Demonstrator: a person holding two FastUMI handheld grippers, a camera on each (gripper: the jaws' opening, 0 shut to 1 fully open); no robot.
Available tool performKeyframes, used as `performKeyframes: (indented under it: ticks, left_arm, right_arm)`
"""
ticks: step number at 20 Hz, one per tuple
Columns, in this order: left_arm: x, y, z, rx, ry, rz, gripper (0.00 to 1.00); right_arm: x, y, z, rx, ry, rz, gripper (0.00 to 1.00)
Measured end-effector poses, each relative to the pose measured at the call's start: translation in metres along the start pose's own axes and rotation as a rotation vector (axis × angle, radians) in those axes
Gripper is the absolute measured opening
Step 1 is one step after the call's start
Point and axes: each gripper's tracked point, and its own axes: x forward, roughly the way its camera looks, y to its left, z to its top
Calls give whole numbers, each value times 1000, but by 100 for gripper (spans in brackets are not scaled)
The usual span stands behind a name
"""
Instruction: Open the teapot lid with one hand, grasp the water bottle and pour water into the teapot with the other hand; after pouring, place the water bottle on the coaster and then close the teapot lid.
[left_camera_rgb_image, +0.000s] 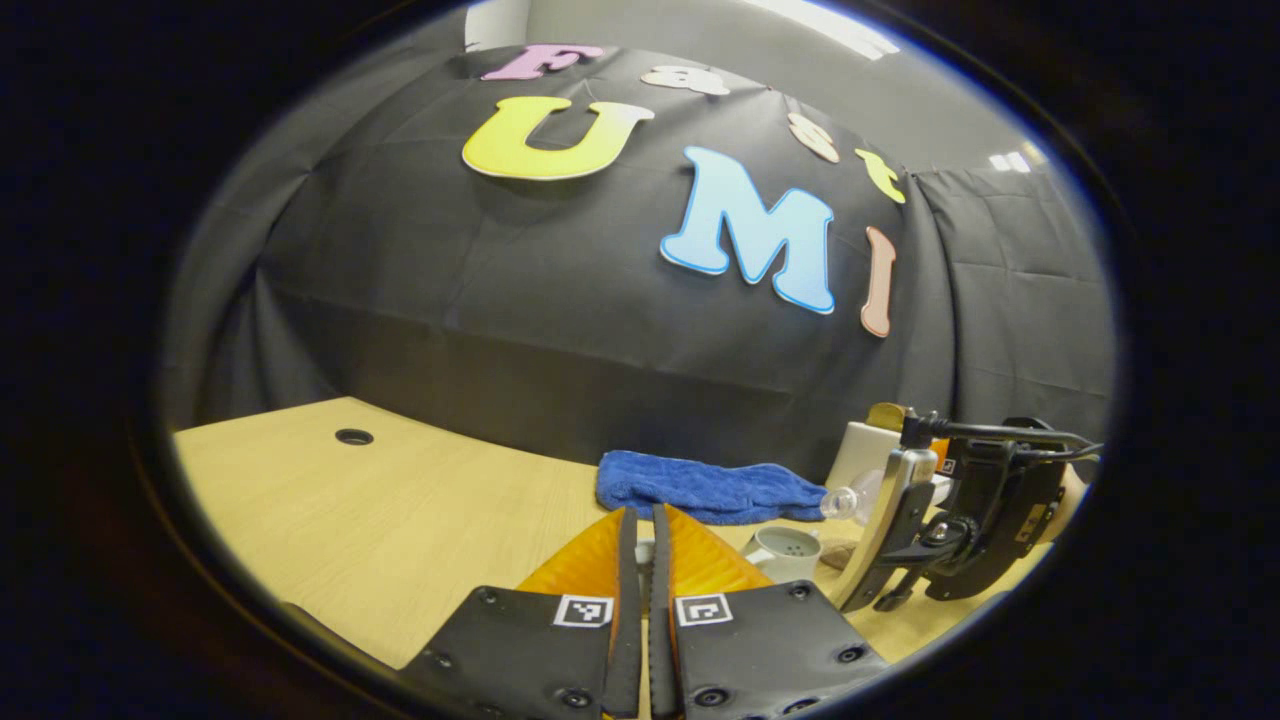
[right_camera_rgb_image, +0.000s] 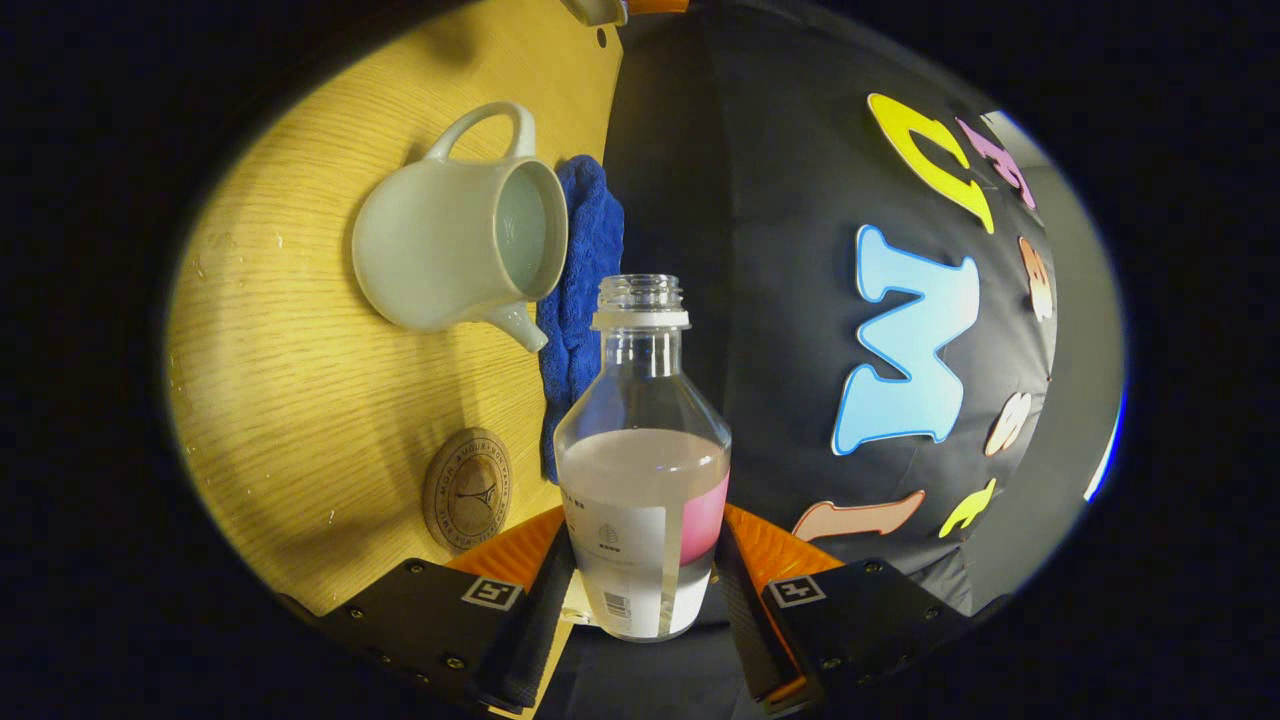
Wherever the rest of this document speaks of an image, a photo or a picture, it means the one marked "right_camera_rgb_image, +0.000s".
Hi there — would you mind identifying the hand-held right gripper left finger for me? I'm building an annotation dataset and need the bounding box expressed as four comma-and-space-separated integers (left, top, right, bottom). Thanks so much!
315, 505, 578, 713

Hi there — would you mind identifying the clear water bottle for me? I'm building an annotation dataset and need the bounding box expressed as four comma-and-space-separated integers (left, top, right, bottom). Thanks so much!
553, 274, 733, 643

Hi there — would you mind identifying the round brown coaster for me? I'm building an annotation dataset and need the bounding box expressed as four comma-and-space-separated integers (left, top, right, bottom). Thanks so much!
422, 428, 514, 555

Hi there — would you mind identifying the white teacup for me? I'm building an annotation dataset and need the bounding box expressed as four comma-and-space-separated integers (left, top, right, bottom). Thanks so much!
351, 101, 570, 353

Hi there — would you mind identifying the blue towel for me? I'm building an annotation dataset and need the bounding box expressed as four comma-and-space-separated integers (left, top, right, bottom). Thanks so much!
536, 154, 626, 485

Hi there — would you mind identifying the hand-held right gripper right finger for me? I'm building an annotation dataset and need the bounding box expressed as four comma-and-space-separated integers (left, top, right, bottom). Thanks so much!
713, 503, 973, 713

